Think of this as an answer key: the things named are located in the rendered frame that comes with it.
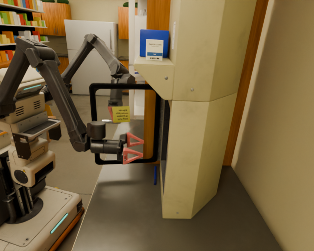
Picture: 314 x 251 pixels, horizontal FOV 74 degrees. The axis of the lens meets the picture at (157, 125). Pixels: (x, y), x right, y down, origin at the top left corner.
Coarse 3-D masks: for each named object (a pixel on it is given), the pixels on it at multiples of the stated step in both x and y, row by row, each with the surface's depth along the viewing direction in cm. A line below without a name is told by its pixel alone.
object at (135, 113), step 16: (96, 96) 88; (112, 96) 89; (128, 96) 90; (144, 96) 91; (112, 112) 92; (128, 112) 93; (144, 112) 94; (112, 128) 95; (128, 128) 96; (144, 128) 97; (144, 144) 101
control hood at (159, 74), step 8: (136, 64) 57; (144, 64) 57; (152, 64) 57; (160, 64) 58; (168, 64) 59; (144, 72) 58; (152, 72) 58; (160, 72) 58; (168, 72) 58; (152, 80) 59; (160, 80) 59; (168, 80) 59; (160, 88) 60; (168, 88) 60; (160, 96) 61; (168, 96) 61
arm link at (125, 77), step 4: (116, 64) 99; (112, 68) 100; (116, 68) 98; (112, 72) 99; (116, 72) 97; (112, 76) 100; (116, 76) 99; (120, 76) 98; (124, 76) 96; (128, 76) 94; (132, 76) 94; (120, 80) 95; (124, 80) 93; (128, 80) 92; (132, 80) 94
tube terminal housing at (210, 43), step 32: (192, 0) 51; (224, 0) 51; (256, 0) 64; (192, 32) 54; (224, 32) 56; (192, 64) 57; (224, 64) 61; (192, 96) 61; (224, 96) 69; (192, 128) 65; (224, 128) 77; (160, 160) 103; (192, 160) 70; (192, 192) 75
